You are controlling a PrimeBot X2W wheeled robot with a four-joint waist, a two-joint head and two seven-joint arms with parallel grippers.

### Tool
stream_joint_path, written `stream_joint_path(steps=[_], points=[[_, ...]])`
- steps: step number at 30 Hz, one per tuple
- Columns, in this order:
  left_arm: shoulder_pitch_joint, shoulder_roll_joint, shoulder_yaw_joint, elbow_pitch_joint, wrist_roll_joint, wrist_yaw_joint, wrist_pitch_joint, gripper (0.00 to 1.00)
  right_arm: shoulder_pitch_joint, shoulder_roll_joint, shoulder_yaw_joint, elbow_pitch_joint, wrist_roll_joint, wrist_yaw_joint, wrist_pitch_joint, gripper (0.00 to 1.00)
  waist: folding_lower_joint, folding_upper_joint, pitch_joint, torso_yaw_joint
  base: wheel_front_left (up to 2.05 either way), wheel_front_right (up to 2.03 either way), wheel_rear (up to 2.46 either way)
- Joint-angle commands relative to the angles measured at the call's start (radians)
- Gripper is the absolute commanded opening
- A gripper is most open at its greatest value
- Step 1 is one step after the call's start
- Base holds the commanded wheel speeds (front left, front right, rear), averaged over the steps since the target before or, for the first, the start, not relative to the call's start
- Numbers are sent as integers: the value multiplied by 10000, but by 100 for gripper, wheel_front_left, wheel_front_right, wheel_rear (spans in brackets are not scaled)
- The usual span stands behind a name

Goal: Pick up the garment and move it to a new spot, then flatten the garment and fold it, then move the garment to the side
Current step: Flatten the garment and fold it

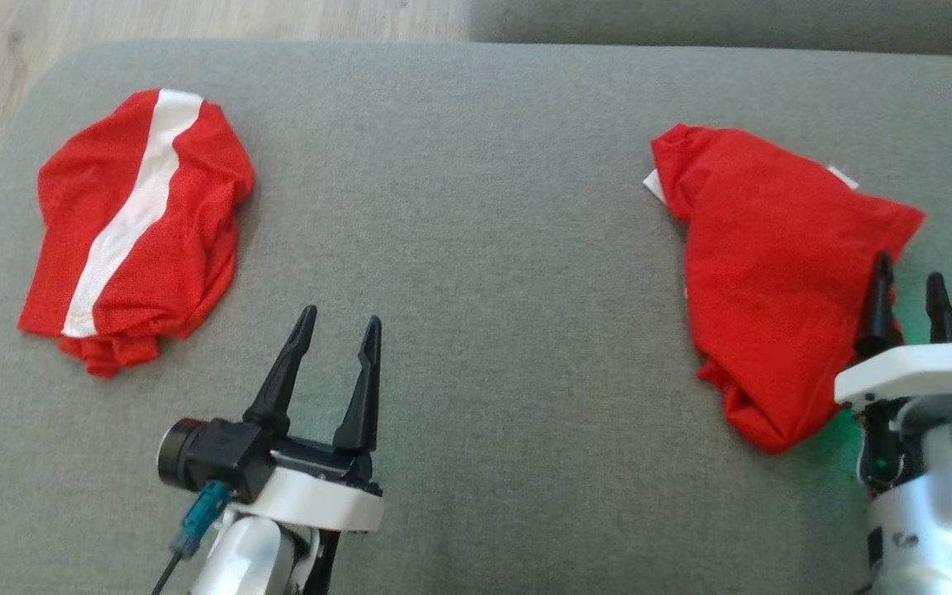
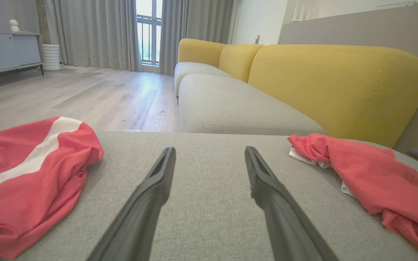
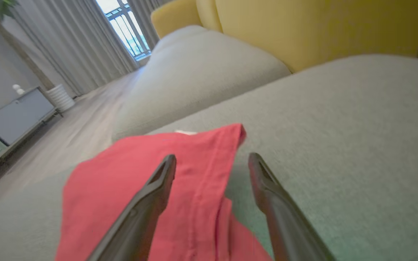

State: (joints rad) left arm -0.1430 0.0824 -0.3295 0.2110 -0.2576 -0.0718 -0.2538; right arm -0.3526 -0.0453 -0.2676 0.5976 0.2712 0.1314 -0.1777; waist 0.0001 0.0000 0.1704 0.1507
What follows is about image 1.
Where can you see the red basketball jersey white trim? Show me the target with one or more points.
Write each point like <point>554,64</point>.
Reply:
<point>773,273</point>

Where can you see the red shorts with white stripe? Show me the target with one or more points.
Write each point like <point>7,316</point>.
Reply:
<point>195,207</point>

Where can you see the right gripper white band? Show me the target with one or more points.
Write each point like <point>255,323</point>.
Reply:
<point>914,372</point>

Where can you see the grey sofa backrest cushion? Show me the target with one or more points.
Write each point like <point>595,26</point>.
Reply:
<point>691,21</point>

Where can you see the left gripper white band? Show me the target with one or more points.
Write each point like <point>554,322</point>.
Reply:
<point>319,500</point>

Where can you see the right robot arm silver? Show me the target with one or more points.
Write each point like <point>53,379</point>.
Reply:
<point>939,512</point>

